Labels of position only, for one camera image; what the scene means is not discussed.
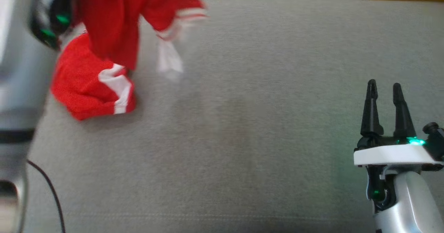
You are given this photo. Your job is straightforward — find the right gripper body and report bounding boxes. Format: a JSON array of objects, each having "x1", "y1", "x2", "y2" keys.
[{"x1": 353, "y1": 134, "x2": 444, "y2": 172}]

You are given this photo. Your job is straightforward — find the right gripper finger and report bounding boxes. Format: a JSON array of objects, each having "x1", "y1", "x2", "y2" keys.
[
  {"x1": 392, "y1": 83, "x2": 417, "y2": 139},
  {"x1": 361, "y1": 80, "x2": 384, "y2": 137}
]

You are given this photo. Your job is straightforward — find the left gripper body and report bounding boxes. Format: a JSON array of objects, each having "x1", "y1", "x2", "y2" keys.
[{"x1": 28, "y1": 0, "x2": 76, "y2": 51}]

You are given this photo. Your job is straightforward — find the red basketball jersey white sleeves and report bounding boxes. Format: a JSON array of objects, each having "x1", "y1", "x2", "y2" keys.
[{"x1": 71, "y1": 0, "x2": 208, "y2": 79}]

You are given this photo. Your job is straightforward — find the red shorts white side stripes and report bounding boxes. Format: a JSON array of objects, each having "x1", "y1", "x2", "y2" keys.
[{"x1": 50, "y1": 32, "x2": 136, "y2": 121}]

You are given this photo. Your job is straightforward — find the thin black cable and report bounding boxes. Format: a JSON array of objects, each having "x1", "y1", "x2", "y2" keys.
[{"x1": 27, "y1": 159, "x2": 67, "y2": 233}]

